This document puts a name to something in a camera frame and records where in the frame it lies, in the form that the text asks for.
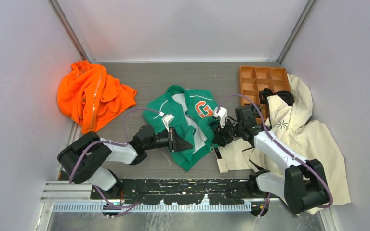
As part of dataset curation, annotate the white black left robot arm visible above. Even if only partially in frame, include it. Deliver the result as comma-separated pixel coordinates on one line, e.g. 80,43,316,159
57,125,193,199

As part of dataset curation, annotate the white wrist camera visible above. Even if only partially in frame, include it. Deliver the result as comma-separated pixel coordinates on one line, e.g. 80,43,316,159
159,112,174,130
212,107,228,128

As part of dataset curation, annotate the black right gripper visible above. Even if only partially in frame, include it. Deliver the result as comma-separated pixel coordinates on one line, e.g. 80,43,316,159
212,115,244,147

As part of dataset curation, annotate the orange jacket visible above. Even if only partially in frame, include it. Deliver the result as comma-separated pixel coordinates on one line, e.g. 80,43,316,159
57,60,137,134

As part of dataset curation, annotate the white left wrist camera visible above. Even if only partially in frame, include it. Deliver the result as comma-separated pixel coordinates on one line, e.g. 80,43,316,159
159,112,174,130

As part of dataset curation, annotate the aluminium slotted rail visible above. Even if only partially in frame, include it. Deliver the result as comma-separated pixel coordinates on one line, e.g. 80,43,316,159
52,202,252,213

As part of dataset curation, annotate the orange compartment tray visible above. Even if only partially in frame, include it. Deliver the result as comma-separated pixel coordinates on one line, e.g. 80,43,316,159
238,66,291,119

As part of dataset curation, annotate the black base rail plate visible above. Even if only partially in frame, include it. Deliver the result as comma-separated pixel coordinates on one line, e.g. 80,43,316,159
104,178,266,205

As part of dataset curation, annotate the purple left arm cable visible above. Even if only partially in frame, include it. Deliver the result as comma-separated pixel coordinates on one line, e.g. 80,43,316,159
68,107,165,219

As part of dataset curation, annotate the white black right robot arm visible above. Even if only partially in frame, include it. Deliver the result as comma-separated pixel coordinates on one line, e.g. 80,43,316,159
213,104,332,214

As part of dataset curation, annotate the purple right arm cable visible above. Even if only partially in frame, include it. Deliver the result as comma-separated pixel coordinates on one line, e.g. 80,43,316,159
217,93,334,219

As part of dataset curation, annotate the cream beige jacket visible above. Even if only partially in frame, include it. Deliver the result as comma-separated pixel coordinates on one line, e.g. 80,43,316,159
218,74,351,205

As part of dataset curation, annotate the green varsity jacket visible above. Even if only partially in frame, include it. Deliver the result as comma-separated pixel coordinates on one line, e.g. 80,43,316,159
143,85,218,171

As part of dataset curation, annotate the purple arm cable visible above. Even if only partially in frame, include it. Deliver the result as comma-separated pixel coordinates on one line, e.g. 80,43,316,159
68,107,165,219
217,93,334,219

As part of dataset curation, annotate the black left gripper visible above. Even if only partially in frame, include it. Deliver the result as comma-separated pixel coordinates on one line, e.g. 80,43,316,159
144,127,193,153

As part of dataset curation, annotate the black coiled item in tray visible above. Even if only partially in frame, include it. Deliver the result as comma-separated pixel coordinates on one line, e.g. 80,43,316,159
259,88,295,106

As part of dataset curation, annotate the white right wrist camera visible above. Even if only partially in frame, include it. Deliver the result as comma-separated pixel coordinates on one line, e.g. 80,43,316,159
212,107,228,128

